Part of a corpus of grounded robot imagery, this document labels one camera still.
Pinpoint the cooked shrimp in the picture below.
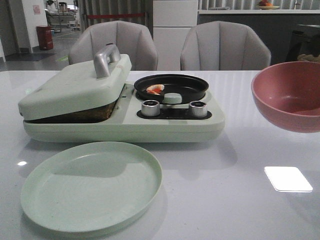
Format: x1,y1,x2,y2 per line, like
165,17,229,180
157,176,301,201
146,84,165,91
147,89,162,96

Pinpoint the white bread slice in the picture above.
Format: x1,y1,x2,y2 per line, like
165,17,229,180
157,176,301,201
29,101,117,124

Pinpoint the mint green sandwich maker lid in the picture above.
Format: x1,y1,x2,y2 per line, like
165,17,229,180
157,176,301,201
18,44,132,121

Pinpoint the pink plastic bowl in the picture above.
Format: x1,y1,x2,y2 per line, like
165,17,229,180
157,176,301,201
251,61,320,133

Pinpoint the mint green breakfast maker base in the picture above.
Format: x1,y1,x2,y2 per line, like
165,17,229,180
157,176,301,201
23,82,225,143

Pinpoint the left silver control knob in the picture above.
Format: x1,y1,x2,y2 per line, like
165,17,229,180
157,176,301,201
141,100,161,117

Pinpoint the silver control knob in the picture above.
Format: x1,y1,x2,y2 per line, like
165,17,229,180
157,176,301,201
188,101,208,118
141,100,161,117

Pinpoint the right silver control knob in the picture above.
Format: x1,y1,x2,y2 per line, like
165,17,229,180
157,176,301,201
188,101,208,118

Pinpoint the black round frying pan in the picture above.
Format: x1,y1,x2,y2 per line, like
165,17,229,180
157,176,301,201
134,73,209,104

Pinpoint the right grey upholstered chair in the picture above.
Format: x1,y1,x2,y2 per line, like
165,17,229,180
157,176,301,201
180,21,272,71

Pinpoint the grey upholstered chair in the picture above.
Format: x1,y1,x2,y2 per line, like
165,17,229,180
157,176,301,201
68,20,158,71
180,21,272,71

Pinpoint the left grey upholstered chair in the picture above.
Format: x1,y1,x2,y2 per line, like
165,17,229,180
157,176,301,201
68,20,158,71

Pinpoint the mint green round plate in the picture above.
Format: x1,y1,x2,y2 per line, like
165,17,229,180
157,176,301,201
20,141,163,238

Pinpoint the white cabinet in background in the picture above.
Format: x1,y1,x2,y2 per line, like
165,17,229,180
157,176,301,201
152,0,198,71

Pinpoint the red bin in background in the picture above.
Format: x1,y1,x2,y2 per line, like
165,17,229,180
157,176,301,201
36,25,54,51

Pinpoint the fruit bowl on counter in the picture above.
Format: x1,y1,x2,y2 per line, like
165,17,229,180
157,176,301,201
257,0,280,10

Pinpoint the grey kitchen counter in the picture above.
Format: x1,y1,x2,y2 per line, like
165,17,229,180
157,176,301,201
198,10,320,65

